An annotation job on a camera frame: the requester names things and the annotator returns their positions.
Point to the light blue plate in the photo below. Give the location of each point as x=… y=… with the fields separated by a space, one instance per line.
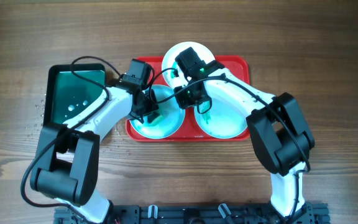
x=221 y=121
x=172 y=118

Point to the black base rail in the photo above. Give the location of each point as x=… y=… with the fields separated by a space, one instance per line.
x=317 y=213

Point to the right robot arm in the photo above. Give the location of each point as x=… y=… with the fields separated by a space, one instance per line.
x=280 y=135

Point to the red plastic tray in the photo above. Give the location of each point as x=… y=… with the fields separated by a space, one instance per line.
x=190 y=131

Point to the black water tray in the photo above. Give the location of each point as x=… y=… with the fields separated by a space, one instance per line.
x=67 y=95

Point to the green yellow sponge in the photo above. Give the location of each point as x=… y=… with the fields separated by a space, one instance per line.
x=153 y=118

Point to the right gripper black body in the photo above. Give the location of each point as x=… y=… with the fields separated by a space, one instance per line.
x=185 y=99

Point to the white plate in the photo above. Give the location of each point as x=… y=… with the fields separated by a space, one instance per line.
x=169 y=62

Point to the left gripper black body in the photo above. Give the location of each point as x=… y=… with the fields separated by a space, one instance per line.
x=148 y=103

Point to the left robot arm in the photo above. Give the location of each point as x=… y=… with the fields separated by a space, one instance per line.
x=65 y=167

